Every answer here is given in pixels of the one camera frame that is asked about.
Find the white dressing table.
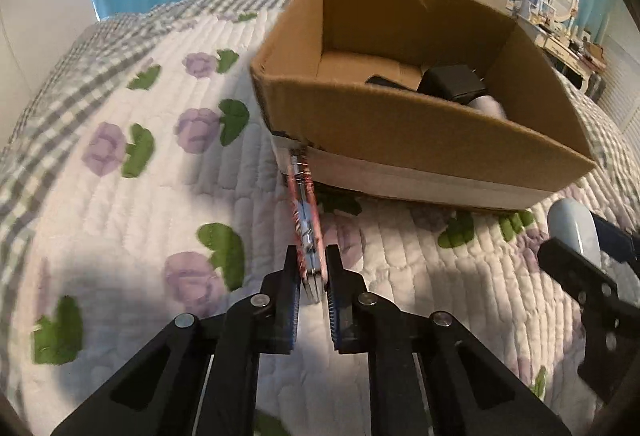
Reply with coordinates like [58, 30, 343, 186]
[530, 16, 608, 97]

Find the cardboard box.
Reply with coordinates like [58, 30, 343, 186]
[250, 0, 598, 212]

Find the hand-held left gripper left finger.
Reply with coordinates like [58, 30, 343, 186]
[50, 243, 303, 436]

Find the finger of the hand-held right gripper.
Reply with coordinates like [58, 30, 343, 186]
[590, 211, 640, 267]
[537, 239, 621, 307]

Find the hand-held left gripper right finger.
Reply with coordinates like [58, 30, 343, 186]
[325, 243, 573, 436]

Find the red patterned packet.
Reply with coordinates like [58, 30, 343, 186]
[285, 149, 323, 307]

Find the white slatted wardrobe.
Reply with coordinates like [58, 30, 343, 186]
[595, 31, 640, 132]

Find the grey checked blanket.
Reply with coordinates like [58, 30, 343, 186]
[0, 0, 640, 422]

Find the small white cylinder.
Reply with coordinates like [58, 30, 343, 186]
[467, 95, 508, 119]

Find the grey computer mouse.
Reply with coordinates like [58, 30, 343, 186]
[546, 197, 603, 272]

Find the black plug charger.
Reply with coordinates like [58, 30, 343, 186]
[417, 64, 488, 106]

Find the white floral quilted mat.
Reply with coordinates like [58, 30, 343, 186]
[0, 11, 631, 436]

